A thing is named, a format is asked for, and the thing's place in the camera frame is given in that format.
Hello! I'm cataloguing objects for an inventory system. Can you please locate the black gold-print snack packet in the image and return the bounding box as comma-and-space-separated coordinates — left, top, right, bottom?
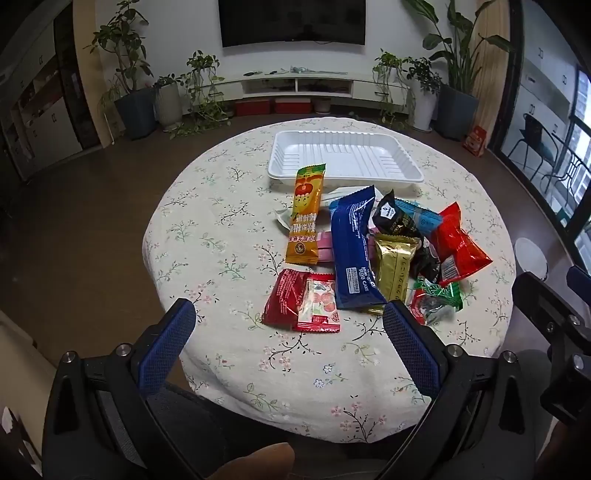
372, 190, 419, 236

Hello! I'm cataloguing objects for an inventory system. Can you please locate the red white fruit-print packet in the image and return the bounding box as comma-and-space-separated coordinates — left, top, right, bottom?
295, 273, 341, 333

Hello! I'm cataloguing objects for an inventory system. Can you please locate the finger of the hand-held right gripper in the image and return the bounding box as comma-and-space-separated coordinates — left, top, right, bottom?
566, 264, 591, 298
510, 271, 591, 342

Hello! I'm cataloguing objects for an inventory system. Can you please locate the green red snack packet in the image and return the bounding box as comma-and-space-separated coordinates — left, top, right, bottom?
409, 276, 464, 326

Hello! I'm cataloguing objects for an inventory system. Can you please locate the white plastic tray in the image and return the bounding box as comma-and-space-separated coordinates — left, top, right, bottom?
268, 130, 424, 189

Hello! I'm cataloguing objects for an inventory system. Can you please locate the orange snack packet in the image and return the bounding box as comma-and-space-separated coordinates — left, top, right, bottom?
285, 164, 327, 265

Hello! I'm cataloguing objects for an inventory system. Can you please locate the bright red snack packet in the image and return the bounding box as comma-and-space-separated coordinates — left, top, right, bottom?
429, 202, 494, 287

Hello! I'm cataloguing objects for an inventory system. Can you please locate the small black snack packet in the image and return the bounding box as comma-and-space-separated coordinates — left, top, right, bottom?
411, 240, 441, 283

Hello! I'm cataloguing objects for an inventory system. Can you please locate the broad-leaf plant in blue pot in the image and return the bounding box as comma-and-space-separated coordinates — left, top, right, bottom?
404, 0, 514, 141

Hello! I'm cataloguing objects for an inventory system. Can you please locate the leafy tree in blue pot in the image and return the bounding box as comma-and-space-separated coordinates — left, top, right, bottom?
90, 0, 158, 140

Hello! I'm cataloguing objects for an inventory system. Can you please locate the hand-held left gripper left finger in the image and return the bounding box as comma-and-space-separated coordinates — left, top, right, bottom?
41, 298, 197, 480

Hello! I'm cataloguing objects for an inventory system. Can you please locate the round table with floral cloth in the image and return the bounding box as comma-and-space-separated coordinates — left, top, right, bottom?
143, 115, 517, 446

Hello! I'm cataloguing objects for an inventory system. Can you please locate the dark red snack packet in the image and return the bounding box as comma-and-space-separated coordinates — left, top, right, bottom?
262, 268, 310, 329

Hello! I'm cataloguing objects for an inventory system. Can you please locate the dark balcony chair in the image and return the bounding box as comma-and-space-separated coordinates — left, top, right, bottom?
505, 113, 561, 181

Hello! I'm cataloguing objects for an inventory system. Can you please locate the red paper bag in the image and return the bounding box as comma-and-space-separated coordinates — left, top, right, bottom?
464, 127, 489, 158

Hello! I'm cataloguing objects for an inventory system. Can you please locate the plant in grey pot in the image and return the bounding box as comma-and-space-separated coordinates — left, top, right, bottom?
154, 74, 185, 130

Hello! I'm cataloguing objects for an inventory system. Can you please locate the trailing vine plant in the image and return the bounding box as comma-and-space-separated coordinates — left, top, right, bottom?
372, 48, 411, 130
171, 51, 232, 139

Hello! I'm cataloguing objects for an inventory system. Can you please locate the dark blue cake packet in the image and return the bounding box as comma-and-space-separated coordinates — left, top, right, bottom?
329, 185, 387, 310

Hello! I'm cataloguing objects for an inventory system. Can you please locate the white television cabinet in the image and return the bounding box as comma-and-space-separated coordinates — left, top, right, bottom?
217, 71, 407, 100

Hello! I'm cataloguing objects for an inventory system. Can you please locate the white round bin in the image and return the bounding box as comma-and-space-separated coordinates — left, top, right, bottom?
513, 237, 549, 280

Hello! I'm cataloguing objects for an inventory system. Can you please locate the wall television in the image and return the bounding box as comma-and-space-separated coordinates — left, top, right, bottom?
217, 0, 368, 48

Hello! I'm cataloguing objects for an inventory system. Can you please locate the pink snack packet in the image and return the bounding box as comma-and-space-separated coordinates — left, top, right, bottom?
318, 230, 377, 265

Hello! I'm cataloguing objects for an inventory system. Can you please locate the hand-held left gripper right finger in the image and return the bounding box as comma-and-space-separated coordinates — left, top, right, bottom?
374, 301, 543, 480

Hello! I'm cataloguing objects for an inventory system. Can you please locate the plant in white pot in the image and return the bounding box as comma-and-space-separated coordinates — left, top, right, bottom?
406, 58, 441, 132

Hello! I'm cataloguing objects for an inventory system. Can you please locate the gold snack packet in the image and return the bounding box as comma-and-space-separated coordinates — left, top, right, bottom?
373, 233, 421, 306

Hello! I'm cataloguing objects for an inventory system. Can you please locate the light blue snack packet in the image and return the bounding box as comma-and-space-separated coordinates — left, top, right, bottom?
392, 198, 444, 238

